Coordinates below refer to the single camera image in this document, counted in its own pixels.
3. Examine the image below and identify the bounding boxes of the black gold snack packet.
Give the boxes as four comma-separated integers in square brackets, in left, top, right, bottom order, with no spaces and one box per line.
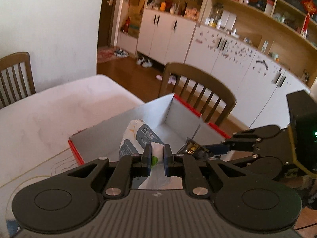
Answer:
[177,138,209,160]

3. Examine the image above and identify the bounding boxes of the white patterned plastic bag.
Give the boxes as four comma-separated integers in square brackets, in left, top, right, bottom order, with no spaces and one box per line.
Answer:
[119,119,183,190]

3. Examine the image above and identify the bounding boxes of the red cardboard box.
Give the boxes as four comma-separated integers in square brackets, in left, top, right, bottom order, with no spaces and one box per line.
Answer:
[68,94,229,165]

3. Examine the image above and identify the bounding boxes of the wooden chair beside box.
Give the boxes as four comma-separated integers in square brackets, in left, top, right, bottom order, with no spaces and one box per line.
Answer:
[158,62,237,127]

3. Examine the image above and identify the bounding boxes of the wooden chair at far side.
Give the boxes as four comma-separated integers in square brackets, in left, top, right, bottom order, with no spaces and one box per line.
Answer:
[1,52,35,108]

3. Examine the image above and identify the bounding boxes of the brown door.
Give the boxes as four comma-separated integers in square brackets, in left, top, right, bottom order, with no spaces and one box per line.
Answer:
[97,0,116,48]

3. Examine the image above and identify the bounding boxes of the wall cabinet shelving unit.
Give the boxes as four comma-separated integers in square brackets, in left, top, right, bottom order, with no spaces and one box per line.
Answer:
[116,0,317,130]

